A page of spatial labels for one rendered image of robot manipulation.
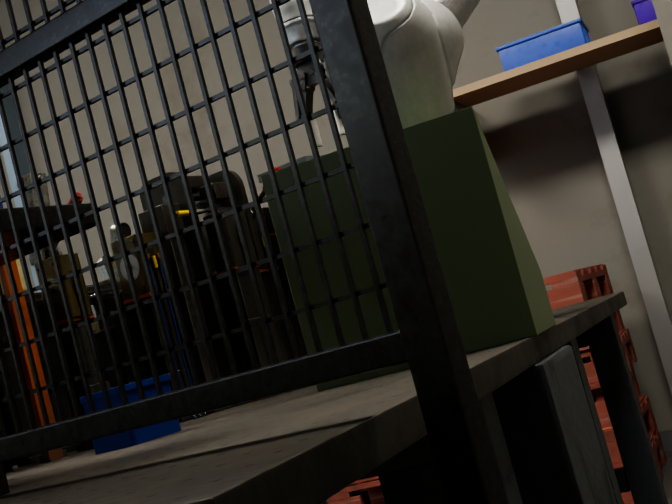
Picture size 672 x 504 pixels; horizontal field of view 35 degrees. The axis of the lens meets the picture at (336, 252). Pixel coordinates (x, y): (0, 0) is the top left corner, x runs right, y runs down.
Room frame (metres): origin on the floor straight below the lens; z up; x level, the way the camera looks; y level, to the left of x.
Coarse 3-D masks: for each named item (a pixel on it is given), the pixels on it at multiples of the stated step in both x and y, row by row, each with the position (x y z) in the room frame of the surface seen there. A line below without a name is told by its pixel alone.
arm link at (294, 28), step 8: (312, 16) 2.39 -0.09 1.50; (288, 24) 2.38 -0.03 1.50; (296, 24) 2.37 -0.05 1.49; (312, 24) 2.38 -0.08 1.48; (288, 32) 2.38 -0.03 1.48; (296, 32) 2.37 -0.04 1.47; (304, 32) 2.37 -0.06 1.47; (312, 32) 2.38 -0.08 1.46; (288, 40) 2.39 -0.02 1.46; (296, 40) 2.37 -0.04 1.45; (304, 40) 2.38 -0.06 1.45
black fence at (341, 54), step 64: (128, 0) 0.98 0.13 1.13; (320, 0) 0.86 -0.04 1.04; (0, 64) 1.10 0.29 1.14; (384, 64) 0.87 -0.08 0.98; (128, 128) 1.02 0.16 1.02; (192, 128) 0.97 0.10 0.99; (384, 128) 0.85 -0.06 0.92; (128, 192) 1.03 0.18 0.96; (256, 192) 0.94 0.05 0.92; (384, 192) 0.85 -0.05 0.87; (320, 256) 0.91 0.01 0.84; (384, 256) 0.86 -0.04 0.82; (384, 320) 0.89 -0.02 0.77; (448, 320) 0.86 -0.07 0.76; (256, 384) 0.96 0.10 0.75; (448, 384) 0.85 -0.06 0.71; (0, 448) 1.18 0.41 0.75; (448, 448) 0.86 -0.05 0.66
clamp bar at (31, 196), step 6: (30, 174) 1.92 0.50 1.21; (42, 174) 1.94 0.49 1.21; (24, 180) 1.93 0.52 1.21; (30, 180) 1.92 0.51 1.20; (24, 186) 1.95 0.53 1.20; (42, 186) 1.94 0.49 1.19; (30, 192) 1.93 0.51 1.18; (42, 192) 1.94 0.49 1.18; (30, 198) 1.93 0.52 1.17; (36, 198) 1.93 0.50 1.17; (48, 198) 1.95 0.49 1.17; (30, 204) 1.93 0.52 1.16; (36, 204) 1.93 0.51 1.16; (48, 204) 1.95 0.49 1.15; (42, 252) 1.93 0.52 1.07
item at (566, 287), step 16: (576, 272) 3.54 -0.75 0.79; (592, 272) 3.85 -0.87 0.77; (560, 288) 3.56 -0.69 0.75; (576, 288) 3.54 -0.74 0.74; (592, 288) 3.83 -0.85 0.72; (608, 288) 4.12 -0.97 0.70; (560, 304) 3.56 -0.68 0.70; (624, 336) 4.00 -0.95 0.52; (624, 352) 3.85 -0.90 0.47; (592, 368) 3.58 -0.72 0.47; (592, 384) 3.58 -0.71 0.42; (640, 400) 4.05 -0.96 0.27; (608, 416) 3.60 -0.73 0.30; (608, 432) 3.55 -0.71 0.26; (656, 432) 4.13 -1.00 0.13; (608, 448) 3.56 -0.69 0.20; (656, 448) 3.95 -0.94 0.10; (368, 480) 3.87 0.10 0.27; (336, 496) 3.91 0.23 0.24; (352, 496) 3.91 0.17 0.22; (368, 496) 3.96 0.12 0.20; (624, 496) 3.57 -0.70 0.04
